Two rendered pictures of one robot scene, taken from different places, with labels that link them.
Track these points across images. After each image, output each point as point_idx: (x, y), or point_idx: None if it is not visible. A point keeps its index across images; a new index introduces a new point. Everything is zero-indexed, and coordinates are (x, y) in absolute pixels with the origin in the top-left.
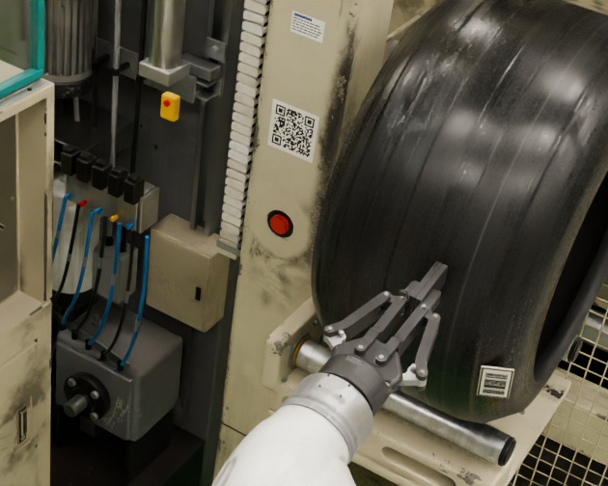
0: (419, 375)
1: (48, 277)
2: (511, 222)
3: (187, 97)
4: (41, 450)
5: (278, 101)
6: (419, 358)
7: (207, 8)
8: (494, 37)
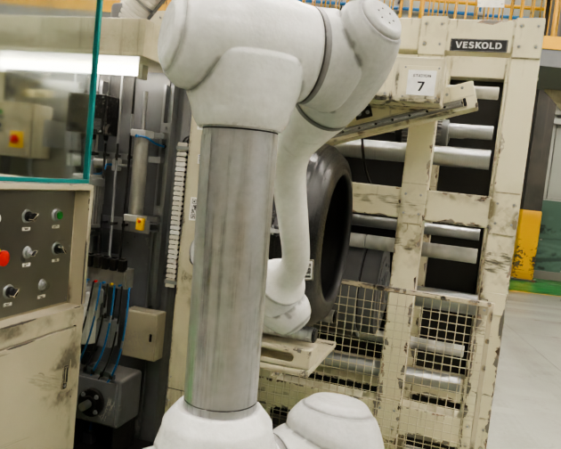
0: (276, 226)
1: (84, 289)
2: None
3: (145, 232)
4: (72, 403)
5: (193, 197)
6: (274, 224)
7: (153, 197)
8: None
